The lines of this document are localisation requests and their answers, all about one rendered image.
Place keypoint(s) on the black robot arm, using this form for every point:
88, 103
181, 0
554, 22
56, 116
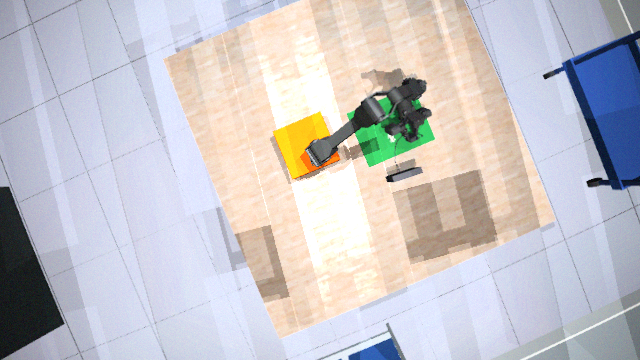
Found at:
368, 113

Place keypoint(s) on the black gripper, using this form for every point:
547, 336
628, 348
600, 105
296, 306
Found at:
394, 129

